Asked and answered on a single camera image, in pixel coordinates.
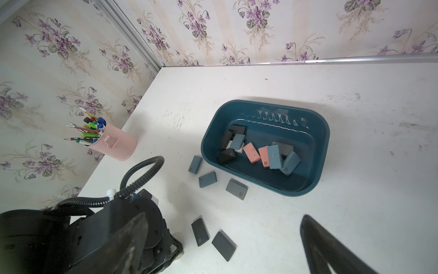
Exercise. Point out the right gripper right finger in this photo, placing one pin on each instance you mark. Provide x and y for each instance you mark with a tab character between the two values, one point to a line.
325	253

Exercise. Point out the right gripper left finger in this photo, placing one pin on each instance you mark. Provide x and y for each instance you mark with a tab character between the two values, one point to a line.
121	254

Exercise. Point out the black eraser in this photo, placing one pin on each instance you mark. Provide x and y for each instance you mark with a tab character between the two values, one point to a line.
237	129
224	245
226	138
226	156
200	232

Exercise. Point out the blue eraser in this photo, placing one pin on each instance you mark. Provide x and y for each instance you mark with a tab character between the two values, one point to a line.
237	140
290	164
275	158
207	179
195	164

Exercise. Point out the grey eraser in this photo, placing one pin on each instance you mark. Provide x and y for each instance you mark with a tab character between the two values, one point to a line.
237	189
285	149

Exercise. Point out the pink eraser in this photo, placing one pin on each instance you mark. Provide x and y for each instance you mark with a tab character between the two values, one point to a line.
251	153
263	151

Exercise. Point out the white eraser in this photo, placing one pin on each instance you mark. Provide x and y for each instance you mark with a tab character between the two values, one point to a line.
240	150

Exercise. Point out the blue eraser bottom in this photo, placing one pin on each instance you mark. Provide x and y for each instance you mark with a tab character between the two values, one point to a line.
237	140

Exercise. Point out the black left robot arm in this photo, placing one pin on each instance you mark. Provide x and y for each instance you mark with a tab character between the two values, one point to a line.
52	241

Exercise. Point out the grey eraser below box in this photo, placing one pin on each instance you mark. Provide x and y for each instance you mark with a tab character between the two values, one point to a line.
237	189

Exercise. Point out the teal plastic storage box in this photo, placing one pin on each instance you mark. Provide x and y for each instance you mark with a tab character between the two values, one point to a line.
307	131

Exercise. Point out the pink pen holder cup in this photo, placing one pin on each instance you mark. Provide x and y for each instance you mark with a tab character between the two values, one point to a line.
115	143

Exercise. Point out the coloured pens in cup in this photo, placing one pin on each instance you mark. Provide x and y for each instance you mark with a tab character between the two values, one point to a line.
92	130

